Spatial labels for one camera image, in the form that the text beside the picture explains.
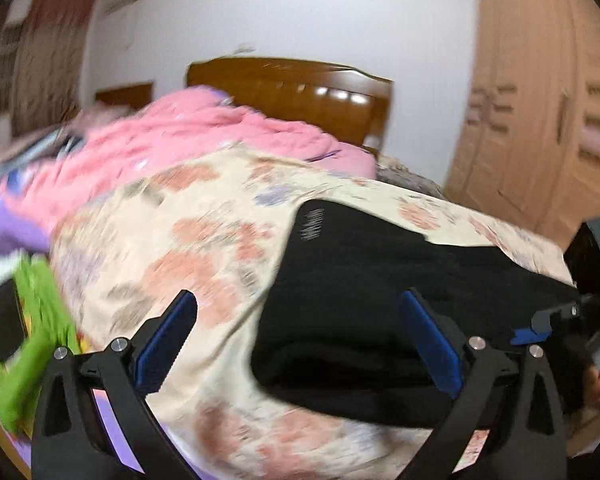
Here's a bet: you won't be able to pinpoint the light wooden wardrobe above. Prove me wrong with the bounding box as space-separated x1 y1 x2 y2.
442 0 600 263

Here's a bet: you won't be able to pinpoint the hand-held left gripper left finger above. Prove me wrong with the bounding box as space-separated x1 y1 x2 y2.
31 290 201 480

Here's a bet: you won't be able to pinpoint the black pants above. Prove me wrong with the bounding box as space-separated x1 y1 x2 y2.
250 199 581 430

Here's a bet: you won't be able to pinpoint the nightstand with floral cover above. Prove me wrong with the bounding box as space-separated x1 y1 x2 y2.
375 155 447 197

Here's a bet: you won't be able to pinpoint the pink blanket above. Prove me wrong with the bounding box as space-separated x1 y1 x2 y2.
2 85 377 243

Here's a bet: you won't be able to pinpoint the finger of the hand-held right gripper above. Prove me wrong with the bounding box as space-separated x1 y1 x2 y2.
510 300 585 347

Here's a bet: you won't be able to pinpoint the patterned brown curtain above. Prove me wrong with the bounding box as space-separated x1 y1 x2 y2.
0 0 99 161

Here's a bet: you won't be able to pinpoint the floral bed sheet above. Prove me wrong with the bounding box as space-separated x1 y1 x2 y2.
49 152 578 480

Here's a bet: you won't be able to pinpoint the wooden headboard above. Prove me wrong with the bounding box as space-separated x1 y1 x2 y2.
186 57 394 157

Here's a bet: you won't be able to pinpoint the person's right hand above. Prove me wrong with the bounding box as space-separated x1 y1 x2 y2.
582 365 600 411

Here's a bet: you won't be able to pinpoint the purple cloth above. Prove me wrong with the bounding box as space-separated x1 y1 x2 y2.
0 180 52 257

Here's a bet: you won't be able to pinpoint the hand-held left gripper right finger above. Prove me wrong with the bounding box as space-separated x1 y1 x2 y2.
399 287 568 480

